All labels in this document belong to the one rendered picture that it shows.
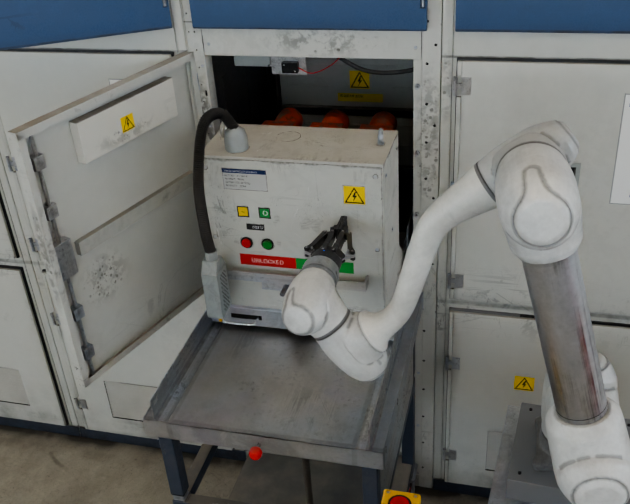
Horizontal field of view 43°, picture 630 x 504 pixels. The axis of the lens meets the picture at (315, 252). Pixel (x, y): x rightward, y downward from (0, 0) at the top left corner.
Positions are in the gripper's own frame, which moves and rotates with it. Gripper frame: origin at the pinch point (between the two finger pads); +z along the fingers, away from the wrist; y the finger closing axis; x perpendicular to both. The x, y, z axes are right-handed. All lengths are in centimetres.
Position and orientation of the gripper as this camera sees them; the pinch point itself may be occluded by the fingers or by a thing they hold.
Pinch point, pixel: (341, 227)
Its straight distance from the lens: 205.7
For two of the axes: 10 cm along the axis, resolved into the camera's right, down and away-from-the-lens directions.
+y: 9.7, 0.8, -2.4
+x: -0.6, -8.5, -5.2
